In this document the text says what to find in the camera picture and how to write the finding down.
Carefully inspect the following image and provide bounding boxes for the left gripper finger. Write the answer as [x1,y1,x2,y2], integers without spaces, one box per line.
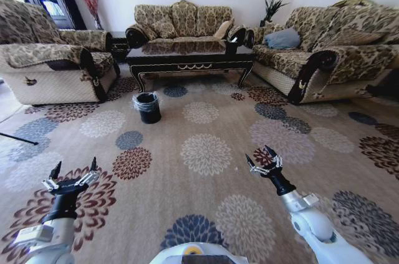
[42,160,63,191]
[74,156,101,188]

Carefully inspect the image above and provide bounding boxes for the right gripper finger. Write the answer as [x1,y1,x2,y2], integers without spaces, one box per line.
[264,145,284,170]
[245,154,271,175]

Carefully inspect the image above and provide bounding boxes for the black trash bin with liner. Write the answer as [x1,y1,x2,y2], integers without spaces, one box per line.
[132,91,163,125]

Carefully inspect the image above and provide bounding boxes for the thin black rod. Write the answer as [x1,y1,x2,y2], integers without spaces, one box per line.
[0,132,39,147]

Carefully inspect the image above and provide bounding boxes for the floral patterned rug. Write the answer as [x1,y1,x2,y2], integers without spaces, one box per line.
[0,72,399,264]

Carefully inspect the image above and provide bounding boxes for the white robot front shell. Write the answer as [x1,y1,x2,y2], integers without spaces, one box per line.
[148,242,249,264]

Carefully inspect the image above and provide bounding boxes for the patterned armchair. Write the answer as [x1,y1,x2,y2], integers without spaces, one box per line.
[0,0,121,107]

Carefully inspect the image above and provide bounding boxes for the blue-grey pillow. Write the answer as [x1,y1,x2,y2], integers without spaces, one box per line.
[264,27,301,50]

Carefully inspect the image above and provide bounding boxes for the patterned long sofa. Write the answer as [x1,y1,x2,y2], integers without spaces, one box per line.
[244,0,399,106]

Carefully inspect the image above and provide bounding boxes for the black glossy coffee table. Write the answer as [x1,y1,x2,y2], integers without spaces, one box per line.
[125,40,255,94]

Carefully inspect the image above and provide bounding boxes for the black side table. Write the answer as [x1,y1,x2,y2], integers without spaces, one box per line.
[108,31,129,62]

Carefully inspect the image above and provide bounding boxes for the black low object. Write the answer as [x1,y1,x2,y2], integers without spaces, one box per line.
[365,83,399,100]

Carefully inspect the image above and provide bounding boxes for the beige pillow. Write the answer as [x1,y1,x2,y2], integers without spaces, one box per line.
[214,19,235,41]

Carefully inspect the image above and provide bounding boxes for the patterned long cushion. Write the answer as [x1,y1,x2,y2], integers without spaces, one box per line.
[322,27,387,47]

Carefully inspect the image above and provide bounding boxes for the green plant in dark pot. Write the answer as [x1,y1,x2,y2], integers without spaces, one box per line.
[259,0,290,28]

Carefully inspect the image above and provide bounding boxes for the patterned square cushion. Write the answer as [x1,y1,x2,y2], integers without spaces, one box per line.
[149,17,177,40]

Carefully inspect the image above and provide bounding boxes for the patterned two-seat sofa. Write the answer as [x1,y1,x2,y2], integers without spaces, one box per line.
[125,0,248,50]

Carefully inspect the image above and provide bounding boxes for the red dried branches in vase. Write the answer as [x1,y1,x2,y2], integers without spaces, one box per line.
[74,0,104,31]

